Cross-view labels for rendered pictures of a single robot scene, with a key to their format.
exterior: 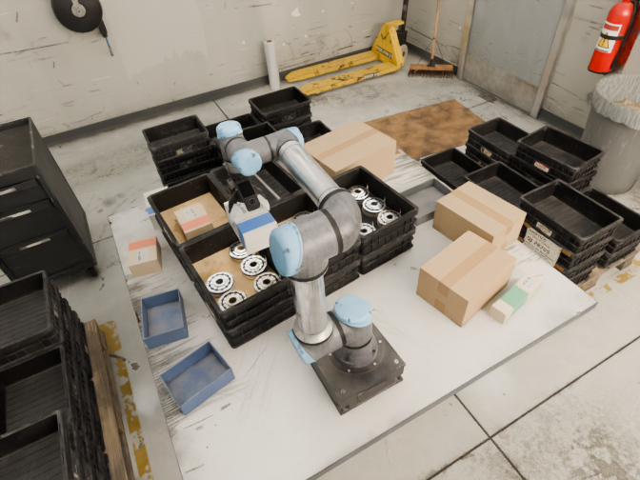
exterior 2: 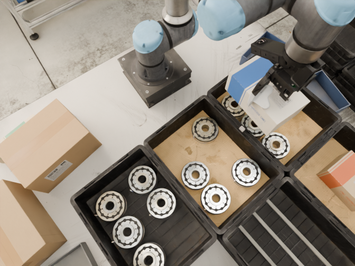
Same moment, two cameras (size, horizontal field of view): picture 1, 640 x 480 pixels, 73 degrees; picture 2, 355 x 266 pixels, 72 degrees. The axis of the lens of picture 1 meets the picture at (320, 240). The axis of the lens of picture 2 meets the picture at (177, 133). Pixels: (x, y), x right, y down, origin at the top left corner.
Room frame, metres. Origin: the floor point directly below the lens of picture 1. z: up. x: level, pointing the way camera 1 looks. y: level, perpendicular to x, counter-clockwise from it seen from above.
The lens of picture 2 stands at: (1.46, -0.05, 1.73)
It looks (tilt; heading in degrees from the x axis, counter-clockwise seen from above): 69 degrees down; 176
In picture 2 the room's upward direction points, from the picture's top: 6 degrees counter-clockwise
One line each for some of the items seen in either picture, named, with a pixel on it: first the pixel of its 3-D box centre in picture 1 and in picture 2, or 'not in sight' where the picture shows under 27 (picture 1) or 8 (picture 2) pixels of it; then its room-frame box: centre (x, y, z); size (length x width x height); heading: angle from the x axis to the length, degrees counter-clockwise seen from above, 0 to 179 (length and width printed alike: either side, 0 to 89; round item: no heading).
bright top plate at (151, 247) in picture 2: (357, 192); (148, 260); (1.55, -0.19, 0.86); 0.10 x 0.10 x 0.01
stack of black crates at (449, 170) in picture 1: (453, 180); not in sight; (2.36, -0.95, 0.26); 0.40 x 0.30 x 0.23; 26
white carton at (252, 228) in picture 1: (251, 222); (263, 94); (1.15, 0.24, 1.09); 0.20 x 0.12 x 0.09; 25
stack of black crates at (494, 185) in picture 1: (498, 206); not in sight; (2.00, -1.12, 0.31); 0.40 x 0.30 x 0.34; 25
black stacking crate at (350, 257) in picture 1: (303, 238); (209, 161); (1.27, 0.07, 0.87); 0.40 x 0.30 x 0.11; 31
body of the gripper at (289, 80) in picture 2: (240, 182); (292, 69); (1.17, 0.25, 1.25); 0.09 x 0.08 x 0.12; 25
